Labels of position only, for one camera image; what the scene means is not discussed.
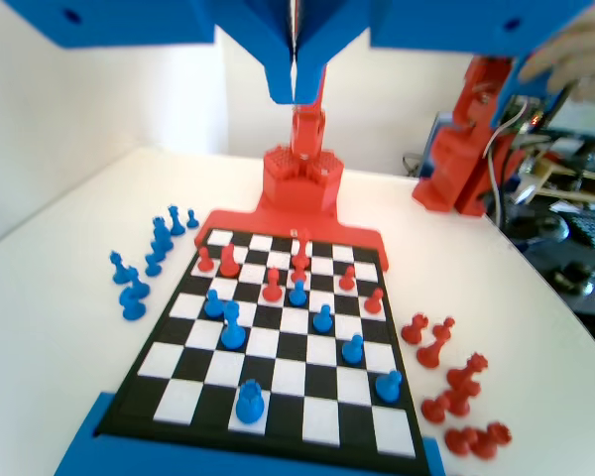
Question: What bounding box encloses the red knight chess piece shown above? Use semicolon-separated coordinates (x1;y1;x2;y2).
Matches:
219;242;240;279

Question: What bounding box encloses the blue king chess piece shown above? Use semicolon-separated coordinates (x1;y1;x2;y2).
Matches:
220;300;247;351

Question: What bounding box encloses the wooden monitor riser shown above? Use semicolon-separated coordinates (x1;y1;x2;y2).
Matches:
525;146;595;199

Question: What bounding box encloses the white cable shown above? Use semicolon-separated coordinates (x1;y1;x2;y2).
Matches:
488;123;510;224

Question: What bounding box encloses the black computer mouse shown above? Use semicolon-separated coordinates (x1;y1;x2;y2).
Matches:
508;215;569;244

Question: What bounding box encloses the blue grey panel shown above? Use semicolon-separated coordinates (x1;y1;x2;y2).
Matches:
428;111;453;175

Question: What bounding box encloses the black and white chessboard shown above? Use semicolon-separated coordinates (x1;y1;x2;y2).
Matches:
97;225;430;472

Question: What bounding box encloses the blue board base plate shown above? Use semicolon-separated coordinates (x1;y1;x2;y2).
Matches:
54;391;445;476

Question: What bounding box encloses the person's hand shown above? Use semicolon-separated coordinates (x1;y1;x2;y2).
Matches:
518;7;595;103

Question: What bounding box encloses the blue queen chess piece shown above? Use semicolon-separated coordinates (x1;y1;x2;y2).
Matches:
168;203;186;237

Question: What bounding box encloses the blue circuit board holder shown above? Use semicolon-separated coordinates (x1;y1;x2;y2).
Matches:
490;54;571;131

